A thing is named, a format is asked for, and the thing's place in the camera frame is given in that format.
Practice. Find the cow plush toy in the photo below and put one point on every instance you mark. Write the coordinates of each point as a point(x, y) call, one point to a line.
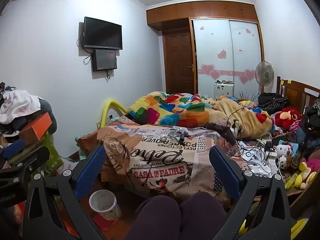
point(283, 150)

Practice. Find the white box appliance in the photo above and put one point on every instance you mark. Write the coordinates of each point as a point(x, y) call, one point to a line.
point(223, 90)

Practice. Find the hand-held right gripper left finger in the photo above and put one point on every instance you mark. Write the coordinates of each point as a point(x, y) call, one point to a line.
point(90, 170)

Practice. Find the newspaper print blanket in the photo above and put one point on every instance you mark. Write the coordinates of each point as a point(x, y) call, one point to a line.
point(160, 160)

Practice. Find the clear plastic cup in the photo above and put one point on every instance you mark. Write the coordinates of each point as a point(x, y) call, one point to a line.
point(114, 147)

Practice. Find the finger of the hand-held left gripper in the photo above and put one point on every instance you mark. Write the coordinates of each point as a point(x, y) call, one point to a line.
point(12, 148)

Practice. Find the red plush toy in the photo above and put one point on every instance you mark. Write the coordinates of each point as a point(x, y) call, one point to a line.
point(287, 116)

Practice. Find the red envelope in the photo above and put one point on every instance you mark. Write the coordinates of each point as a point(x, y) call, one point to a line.
point(105, 225)

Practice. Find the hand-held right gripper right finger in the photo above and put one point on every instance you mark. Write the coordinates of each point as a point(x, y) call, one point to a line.
point(225, 170)

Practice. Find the person's purple trousers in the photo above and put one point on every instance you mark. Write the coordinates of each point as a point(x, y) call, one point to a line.
point(175, 217)

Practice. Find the green leaf-print bag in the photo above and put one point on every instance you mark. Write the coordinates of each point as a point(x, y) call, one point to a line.
point(52, 152)

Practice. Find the small black wall monitor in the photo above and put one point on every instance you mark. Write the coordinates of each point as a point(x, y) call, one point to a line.
point(104, 60)

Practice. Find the yellow plush toy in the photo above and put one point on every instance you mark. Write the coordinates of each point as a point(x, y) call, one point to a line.
point(303, 175)

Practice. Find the white plastic bag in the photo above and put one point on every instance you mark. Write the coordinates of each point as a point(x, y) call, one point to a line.
point(66, 167)

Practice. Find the dark labelled bottle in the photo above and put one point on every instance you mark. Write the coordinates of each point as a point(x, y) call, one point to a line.
point(298, 155)

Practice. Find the white paper cup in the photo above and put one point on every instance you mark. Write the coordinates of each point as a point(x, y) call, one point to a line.
point(103, 202)

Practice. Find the black pump bottle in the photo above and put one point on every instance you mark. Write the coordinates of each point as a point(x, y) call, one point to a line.
point(235, 127)

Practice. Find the wardrobe with frosted sliding doors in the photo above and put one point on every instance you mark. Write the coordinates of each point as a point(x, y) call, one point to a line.
point(215, 42)

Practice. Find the colourful patchwork blanket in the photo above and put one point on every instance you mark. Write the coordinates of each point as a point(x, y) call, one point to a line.
point(175, 110)

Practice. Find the grey cloth pile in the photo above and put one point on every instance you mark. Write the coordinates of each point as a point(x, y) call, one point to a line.
point(47, 107)

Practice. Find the yellow tube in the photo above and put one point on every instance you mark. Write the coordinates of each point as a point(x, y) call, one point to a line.
point(111, 103)

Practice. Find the wooden overhead cabinets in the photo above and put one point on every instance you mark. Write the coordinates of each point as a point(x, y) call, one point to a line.
point(200, 11)

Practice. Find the white cloth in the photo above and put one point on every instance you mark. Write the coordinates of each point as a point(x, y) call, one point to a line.
point(17, 103)

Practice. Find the black wall television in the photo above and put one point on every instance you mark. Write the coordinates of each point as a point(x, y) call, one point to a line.
point(102, 33)

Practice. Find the white standing fan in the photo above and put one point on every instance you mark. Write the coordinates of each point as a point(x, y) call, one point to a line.
point(264, 73)

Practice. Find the black clothing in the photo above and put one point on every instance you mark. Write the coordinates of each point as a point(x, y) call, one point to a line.
point(271, 101)

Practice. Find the clear pen with black cap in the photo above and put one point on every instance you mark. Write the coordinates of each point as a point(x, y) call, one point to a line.
point(182, 135)

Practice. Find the orange box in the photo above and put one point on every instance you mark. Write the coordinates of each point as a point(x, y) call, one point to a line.
point(35, 127)

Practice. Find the wooden headboard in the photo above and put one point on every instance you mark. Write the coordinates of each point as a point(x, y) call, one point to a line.
point(295, 92)

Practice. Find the brown wooden door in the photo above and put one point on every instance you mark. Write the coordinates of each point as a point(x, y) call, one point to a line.
point(178, 62)

